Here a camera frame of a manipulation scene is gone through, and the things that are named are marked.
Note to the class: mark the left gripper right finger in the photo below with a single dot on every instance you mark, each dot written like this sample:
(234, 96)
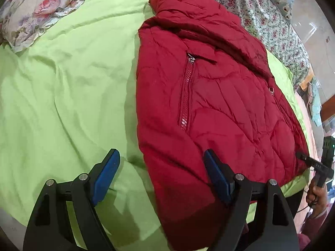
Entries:
(259, 217)

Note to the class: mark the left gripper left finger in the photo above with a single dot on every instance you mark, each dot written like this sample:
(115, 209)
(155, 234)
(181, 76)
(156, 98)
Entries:
(49, 225)

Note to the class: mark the red quilted puffer jacket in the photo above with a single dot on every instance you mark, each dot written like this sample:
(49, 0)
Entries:
(203, 82)

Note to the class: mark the person's right hand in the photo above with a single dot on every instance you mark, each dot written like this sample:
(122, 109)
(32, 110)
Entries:
(317, 197)

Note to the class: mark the red fuzzy right sleeve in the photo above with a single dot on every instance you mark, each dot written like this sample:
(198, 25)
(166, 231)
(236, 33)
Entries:
(310, 229)

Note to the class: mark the lime green bed sheet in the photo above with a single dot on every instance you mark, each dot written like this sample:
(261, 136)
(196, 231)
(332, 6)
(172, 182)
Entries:
(65, 101)

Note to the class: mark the red rose floral quilt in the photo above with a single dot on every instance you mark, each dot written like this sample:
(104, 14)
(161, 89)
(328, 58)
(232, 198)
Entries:
(263, 20)

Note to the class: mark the pastel floral pillow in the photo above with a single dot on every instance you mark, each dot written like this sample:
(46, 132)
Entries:
(23, 21)

